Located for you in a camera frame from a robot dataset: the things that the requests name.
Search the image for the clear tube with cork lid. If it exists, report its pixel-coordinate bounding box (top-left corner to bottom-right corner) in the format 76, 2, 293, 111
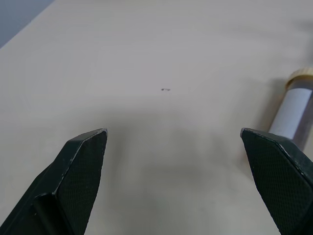
268, 68, 313, 152

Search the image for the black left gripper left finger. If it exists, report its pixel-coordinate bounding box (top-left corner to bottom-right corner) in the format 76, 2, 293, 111
0, 128, 109, 235

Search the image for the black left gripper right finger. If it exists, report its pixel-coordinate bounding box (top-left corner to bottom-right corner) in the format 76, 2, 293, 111
240, 127, 313, 235

